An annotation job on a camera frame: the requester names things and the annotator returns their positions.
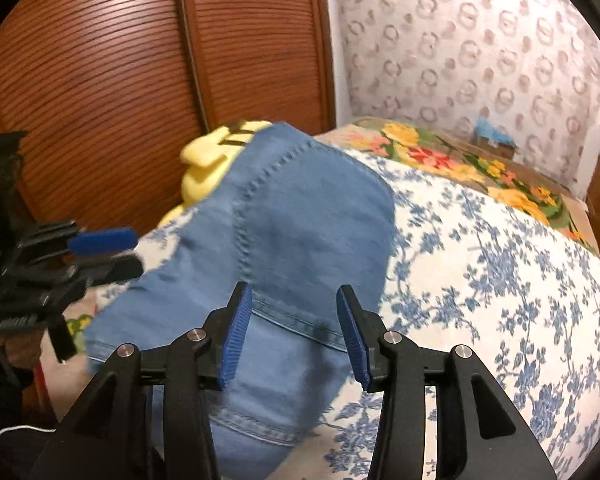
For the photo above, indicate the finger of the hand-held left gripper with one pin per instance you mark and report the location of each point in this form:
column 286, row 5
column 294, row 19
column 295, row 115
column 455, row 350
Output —
column 120, row 269
column 105, row 241

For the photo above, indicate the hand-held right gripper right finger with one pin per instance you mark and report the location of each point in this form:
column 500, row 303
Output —
column 354, row 345

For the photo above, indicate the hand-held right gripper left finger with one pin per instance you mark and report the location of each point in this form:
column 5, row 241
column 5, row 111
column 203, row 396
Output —
column 235, row 340

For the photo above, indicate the blue denim pants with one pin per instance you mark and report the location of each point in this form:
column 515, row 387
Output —
column 290, row 210

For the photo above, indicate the yellow plush toy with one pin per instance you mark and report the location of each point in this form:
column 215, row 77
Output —
column 205, row 170

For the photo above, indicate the person's dark clothing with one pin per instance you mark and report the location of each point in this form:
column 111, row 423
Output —
column 5, row 410

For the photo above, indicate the white blue-flowered quilt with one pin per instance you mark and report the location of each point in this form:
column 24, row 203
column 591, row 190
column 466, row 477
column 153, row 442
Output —
column 480, row 285

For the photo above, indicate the wooden louvered wardrobe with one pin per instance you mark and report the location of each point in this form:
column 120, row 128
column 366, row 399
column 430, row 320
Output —
column 105, row 70

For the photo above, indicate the brown floral blanket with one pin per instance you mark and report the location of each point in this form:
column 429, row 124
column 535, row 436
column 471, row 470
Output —
column 430, row 155

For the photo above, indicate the cardboard box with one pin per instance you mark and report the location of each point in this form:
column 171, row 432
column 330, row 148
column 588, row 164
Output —
column 500, row 149

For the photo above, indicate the circle-patterned sheer curtain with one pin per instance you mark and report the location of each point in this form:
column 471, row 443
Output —
column 470, row 50

